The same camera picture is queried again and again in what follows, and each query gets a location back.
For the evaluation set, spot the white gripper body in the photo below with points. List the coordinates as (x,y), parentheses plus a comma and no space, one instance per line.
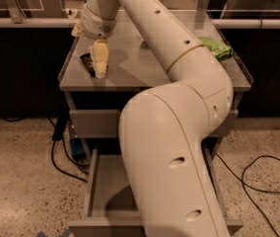
(93,25)

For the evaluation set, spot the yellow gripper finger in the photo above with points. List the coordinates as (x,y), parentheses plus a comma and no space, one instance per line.
(78,30)
(99,52)

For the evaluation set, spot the black rxbar chocolate bar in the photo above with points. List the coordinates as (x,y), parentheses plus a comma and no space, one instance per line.
(88,62)

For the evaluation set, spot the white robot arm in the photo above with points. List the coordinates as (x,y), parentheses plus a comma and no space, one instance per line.
(197,80)

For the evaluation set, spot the grey metal drawer cabinet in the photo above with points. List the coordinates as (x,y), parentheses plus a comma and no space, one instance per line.
(132,70)

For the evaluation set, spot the closed top grey drawer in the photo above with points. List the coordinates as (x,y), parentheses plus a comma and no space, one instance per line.
(111,123)

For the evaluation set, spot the open middle grey drawer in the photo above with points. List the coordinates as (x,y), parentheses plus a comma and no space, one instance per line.
(104,181)

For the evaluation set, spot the green chip bag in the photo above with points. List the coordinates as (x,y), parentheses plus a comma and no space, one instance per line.
(218,48)

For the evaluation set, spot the white horizontal rail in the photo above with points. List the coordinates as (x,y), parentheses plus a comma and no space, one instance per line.
(67,23)

